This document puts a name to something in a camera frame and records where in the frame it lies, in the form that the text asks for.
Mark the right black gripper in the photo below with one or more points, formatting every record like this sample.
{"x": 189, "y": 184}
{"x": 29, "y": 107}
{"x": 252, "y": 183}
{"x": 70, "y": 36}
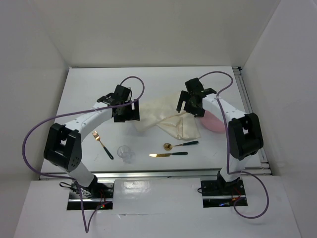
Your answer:
{"x": 184, "y": 97}

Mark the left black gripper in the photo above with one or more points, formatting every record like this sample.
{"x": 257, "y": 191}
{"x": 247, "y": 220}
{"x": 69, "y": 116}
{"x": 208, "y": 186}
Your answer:
{"x": 134, "y": 113}

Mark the cream cloth placemat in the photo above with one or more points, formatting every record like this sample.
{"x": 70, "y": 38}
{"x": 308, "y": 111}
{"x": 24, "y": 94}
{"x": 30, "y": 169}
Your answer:
{"x": 162, "y": 112}

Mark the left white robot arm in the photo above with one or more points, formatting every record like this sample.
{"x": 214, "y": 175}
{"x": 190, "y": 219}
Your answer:
{"x": 64, "y": 143}

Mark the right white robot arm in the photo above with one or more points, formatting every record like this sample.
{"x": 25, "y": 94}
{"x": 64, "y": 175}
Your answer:
{"x": 243, "y": 131}

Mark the pink plate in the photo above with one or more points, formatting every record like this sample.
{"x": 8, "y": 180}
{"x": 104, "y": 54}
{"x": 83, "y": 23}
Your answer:
{"x": 212, "y": 123}

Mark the clear plastic cup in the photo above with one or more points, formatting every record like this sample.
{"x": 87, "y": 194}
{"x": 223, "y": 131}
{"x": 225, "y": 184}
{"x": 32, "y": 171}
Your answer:
{"x": 126, "y": 154}

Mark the gold fork green handle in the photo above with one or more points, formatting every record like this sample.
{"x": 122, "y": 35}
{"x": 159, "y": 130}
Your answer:
{"x": 98, "y": 138}

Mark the gold knife green handle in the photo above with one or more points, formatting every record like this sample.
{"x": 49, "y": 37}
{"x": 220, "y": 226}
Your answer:
{"x": 168, "y": 154}

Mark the gold spoon green handle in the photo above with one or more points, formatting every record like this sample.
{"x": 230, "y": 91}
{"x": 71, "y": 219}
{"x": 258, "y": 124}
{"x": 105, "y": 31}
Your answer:
{"x": 168, "y": 146}

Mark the right aluminium rail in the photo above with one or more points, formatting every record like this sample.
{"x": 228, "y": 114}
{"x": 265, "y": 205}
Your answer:
{"x": 250, "y": 111}

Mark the aluminium rail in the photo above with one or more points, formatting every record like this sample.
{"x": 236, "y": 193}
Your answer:
{"x": 250, "y": 111}
{"x": 167, "y": 174}

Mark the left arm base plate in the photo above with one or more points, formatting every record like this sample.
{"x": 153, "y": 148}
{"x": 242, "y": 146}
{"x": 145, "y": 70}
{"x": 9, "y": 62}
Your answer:
{"x": 102, "y": 199}

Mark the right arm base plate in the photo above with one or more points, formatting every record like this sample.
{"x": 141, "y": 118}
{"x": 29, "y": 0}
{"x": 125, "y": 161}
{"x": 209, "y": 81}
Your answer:
{"x": 213, "y": 197}

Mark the front aluminium rail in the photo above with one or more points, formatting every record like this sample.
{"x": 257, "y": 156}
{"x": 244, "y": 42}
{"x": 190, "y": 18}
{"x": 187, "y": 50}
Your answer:
{"x": 167, "y": 174}

